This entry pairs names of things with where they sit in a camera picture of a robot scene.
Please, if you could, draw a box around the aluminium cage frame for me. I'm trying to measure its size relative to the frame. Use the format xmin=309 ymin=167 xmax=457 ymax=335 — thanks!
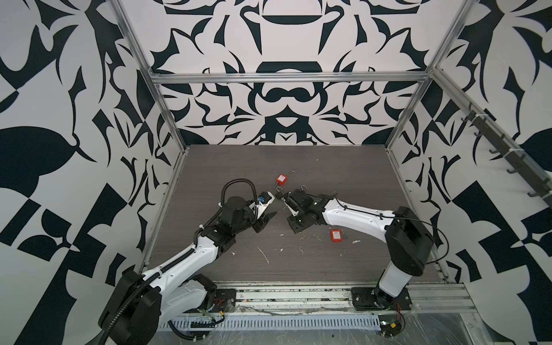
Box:
xmin=107 ymin=0 xmax=480 ymax=260

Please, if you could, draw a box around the red padlock far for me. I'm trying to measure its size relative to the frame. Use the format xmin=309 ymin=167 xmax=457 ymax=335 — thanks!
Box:
xmin=276 ymin=170 xmax=296 ymax=187

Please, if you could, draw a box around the red padlock long shackle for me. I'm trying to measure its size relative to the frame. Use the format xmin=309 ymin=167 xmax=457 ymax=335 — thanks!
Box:
xmin=331 ymin=229 xmax=344 ymax=242

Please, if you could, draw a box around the black padlock left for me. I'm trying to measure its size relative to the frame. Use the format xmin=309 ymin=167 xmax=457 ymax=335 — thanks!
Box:
xmin=275 ymin=185 xmax=288 ymax=202

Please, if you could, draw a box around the white cable duct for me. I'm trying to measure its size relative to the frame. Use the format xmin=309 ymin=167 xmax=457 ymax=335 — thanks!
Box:
xmin=173 ymin=315 xmax=381 ymax=331

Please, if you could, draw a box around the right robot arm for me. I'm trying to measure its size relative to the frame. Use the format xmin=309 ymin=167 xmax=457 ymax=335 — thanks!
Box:
xmin=277 ymin=189 xmax=434 ymax=311

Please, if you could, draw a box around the grey hook rack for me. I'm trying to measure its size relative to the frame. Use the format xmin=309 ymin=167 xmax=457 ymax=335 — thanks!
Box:
xmin=462 ymin=102 xmax=551 ymax=208

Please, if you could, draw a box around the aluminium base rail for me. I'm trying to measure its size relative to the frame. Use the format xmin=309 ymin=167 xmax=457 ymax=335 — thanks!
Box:
xmin=218 ymin=282 xmax=477 ymax=313

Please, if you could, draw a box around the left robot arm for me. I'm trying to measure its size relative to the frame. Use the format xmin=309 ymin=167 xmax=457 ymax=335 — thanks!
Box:
xmin=97 ymin=191 xmax=275 ymax=344

